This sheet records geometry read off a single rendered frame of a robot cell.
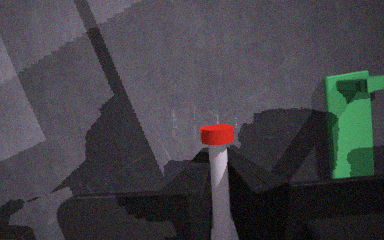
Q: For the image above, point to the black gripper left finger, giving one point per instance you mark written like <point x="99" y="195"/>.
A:
<point x="181" y="210"/>

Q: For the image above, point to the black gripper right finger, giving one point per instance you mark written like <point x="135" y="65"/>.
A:
<point x="265" y="206"/>

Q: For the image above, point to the white pin with red cap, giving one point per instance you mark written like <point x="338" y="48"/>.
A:
<point x="217" y="137"/>

